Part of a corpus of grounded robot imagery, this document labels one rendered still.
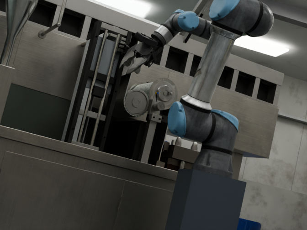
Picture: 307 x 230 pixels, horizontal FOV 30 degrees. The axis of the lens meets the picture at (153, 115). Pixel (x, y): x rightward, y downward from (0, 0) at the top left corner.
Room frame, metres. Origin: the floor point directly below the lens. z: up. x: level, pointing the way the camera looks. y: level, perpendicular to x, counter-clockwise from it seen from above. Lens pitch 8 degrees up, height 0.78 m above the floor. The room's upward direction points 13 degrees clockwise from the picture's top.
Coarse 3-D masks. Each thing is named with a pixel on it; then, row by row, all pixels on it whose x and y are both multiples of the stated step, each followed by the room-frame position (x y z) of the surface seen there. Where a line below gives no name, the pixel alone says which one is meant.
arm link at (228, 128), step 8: (216, 112) 2.04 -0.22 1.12; (224, 112) 2.03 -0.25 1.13; (216, 120) 2.01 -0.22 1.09; (224, 120) 2.03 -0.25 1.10; (232, 120) 2.03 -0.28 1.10; (216, 128) 2.01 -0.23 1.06; (224, 128) 2.02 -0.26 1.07; (232, 128) 2.03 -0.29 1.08; (208, 136) 2.01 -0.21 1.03; (216, 136) 2.02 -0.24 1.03; (224, 136) 2.03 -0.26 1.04; (232, 136) 2.04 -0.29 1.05; (208, 144) 2.04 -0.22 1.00; (216, 144) 2.03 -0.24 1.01; (224, 144) 2.03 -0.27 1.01; (232, 144) 2.05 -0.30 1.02
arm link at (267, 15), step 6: (264, 6) 1.88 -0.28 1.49; (264, 12) 1.87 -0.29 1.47; (270, 12) 1.89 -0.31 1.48; (264, 18) 1.87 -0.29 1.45; (270, 18) 1.89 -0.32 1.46; (210, 24) 2.25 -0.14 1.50; (264, 24) 1.88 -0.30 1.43; (270, 24) 1.91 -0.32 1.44; (204, 30) 2.25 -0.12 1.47; (210, 30) 2.24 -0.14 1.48; (258, 30) 1.90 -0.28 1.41; (264, 30) 1.91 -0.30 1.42; (198, 36) 2.29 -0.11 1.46; (204, 36) 2.27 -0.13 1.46; (210, 36) 2.26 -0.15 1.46; (252, 36) 2.00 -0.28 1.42; (258, 36) 1.97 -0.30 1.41
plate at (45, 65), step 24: (0, 24) 2.63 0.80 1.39; (0, 48) 2.64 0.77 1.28; (24, 48) 2.69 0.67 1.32; (48, 48) 2.73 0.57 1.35; (72, 48) 2.78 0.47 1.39; (24, 72) 2.70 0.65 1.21; (48, 72) 2.74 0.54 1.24; (72, 72) 2.79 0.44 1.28; (144, 72) 2.94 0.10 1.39; (168, 72) 3.00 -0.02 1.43; (216, 96) 3.13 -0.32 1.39; (240, 96) 3.19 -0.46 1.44; (144, 120) 2.97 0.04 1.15; (240, 120) 3.20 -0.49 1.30; (264, 120) 3.27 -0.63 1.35; (240, 144) 3.22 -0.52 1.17; (264, 144) 3.28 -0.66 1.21
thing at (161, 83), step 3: (156, 84) 2.61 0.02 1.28; (159, 84) 2.62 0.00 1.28; (162, 84) 2.62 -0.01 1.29; (165, 84) 2.63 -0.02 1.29; (168, 84) 2.63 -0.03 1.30; (156, 87) 2.61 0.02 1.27; (171, 87) 2.64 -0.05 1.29; (153, 90) 2.61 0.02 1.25; (156, 90) 2.61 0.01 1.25; (174, 90) 2.65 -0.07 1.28; (153, 93) 2.61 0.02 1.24; (174, 93) 2.65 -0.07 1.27; (153, 96) 2.61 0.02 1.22; (174, 96) 2.65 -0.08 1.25; (171, 99) 2.65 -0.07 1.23; (165, 102) 2.64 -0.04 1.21; (168, 102) 2.64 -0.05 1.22; (171, 102) 2.65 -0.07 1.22; (165, 105) 2.64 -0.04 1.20
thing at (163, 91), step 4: (160, 88) 2.60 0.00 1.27; (164, 88) 2.61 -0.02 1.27; (168, 88) 2.62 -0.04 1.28; (160, 92) 2.60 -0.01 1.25; (164, 92) 2.61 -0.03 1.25; (168, 92) 2.62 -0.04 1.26; (160, 96) 2.60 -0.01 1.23; (164, 96) 2.62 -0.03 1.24; (168, 96) 2.62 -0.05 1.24; (160, 100) 2.62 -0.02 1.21; (164, 100) 2.62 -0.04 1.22; (168, 100) 2.62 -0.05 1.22
